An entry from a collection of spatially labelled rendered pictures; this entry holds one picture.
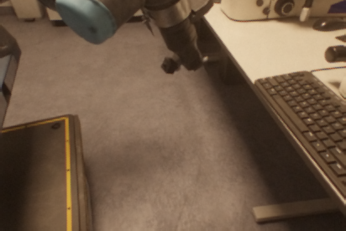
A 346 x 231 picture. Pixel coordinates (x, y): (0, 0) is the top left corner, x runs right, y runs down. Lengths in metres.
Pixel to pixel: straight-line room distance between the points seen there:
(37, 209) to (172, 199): 0.58
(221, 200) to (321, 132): 0.84
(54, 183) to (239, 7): 0.91
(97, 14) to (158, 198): 1.02
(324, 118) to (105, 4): 0.44
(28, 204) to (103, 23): 0.75
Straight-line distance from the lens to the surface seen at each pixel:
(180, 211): 1.27
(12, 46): 1.02
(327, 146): 0.52
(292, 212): 1.31
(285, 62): 0.79
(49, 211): 0.99
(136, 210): 1.29
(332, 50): 0.68
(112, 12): 0.43
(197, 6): 0.58
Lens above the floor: 1.10
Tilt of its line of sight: 37 degrees down
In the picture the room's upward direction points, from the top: 1 degrees counter-clockwise
